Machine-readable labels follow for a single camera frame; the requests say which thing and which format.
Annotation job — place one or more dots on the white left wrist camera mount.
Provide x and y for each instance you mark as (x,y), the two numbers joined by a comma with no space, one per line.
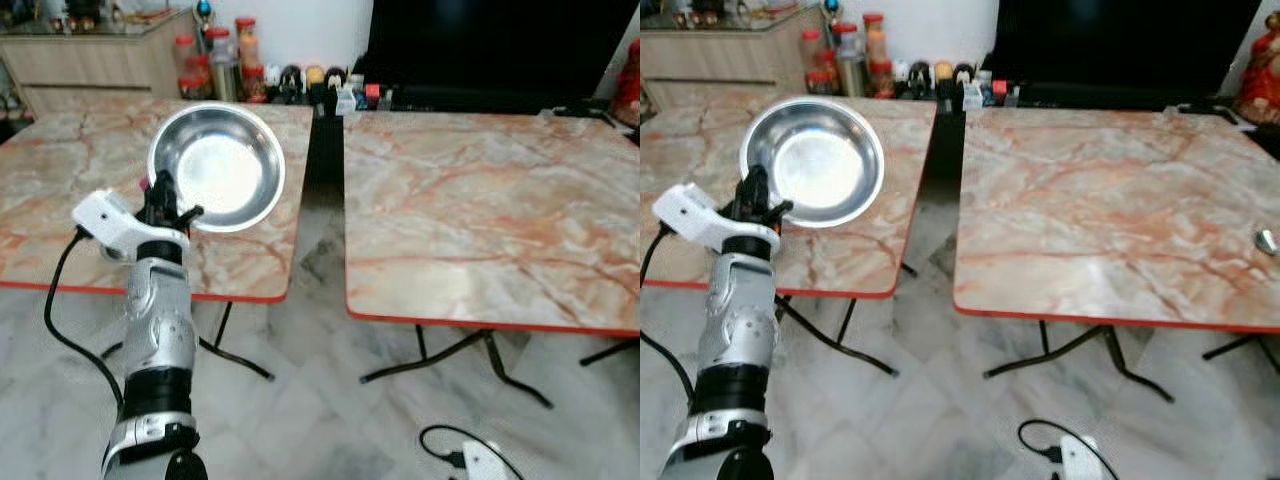
(695,214)
(115,220)

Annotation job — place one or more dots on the dark-filled red-lidded jar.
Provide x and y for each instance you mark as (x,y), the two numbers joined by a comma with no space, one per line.
(253,85)
(881,80)

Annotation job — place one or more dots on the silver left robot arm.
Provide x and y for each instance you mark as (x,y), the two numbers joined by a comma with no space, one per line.
(158,330)
(738,330)

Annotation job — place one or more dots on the black television screen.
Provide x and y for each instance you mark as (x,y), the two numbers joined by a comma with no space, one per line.
(500,45)
(1120,40)

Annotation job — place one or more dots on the blue round ornament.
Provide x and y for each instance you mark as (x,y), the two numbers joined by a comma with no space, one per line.
(204,10)
(832,8)

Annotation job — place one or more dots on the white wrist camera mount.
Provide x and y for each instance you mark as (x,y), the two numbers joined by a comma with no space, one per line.
(483,462)
(1080,458)
(695,214)
(115,220)

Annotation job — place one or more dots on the light wooden cabinet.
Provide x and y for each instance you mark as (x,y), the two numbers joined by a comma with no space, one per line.
(720,60)
(90,65)

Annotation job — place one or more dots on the marble pattern folding table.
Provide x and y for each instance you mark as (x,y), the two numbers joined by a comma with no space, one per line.
(490,220)
(1100,215)
(70,190)
(690,150)

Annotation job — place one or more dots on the small black figurine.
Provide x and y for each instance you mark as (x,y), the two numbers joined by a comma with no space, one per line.
(919,78)
(964,75)
(291,83)
(336,80)

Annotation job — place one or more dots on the tall red-lidded jar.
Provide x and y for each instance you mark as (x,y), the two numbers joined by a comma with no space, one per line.
(246,42)
(874,36)

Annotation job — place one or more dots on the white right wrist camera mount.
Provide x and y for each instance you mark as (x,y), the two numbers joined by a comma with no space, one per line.
(1080,458)
(483,462)

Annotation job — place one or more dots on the short red-lidded jar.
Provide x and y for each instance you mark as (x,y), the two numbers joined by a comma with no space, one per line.
(818,83)
(191,88)

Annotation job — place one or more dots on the steel flask with red lid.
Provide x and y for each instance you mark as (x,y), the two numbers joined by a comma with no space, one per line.
(222,70)
(851,65)

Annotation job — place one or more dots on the small yellow figurine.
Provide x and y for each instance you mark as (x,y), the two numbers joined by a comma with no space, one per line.
(943,71)
(315,76)

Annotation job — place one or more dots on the small shiny metal object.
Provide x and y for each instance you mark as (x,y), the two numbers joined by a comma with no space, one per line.
(1267,241)

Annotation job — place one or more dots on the red figurine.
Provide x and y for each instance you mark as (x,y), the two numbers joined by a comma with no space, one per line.
(628,85)
(1260,75)

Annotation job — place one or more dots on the round stainless steel bowl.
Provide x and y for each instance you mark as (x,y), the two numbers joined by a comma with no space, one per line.
(820,160)
(225,165)

